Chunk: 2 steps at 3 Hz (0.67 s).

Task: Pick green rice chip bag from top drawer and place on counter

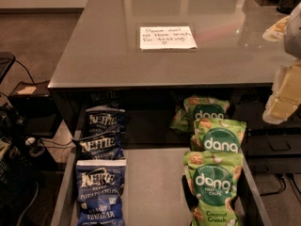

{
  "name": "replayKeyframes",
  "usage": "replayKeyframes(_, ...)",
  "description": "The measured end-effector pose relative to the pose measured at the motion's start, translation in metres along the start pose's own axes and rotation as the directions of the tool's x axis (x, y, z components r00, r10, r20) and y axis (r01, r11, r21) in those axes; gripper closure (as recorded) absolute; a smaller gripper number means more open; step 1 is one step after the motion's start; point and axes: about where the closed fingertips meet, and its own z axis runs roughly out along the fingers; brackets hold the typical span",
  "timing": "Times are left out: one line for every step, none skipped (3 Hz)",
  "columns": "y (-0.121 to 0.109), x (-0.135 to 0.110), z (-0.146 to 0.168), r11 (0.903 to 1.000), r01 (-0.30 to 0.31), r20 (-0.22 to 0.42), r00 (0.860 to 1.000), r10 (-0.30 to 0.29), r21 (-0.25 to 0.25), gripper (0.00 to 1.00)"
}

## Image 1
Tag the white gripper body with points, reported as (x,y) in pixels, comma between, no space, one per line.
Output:
(293,32)

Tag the white handwritten paper note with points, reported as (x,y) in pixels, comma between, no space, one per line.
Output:
(166,37)

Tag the green dang chip bag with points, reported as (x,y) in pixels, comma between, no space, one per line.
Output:
(197,107)
(212,178)
(216,135)

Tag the middle blue kettle chip bag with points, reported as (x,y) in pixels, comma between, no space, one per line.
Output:
(105,146)

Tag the blue kettle chip bag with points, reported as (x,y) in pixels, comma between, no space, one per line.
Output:
(100,119)
(105,146)
(100,185)

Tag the rear blue kettle chip bag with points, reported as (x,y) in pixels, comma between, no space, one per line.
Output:
(100,119)

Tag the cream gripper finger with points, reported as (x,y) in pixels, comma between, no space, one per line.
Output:
(276,31)
(286,95)

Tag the front blue kettle chip bag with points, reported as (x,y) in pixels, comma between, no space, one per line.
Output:
(100,185)

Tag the black equipment at left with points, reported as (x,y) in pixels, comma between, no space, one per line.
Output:
(18,188)

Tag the open grey drawer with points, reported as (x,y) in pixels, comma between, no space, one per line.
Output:
(153,194)

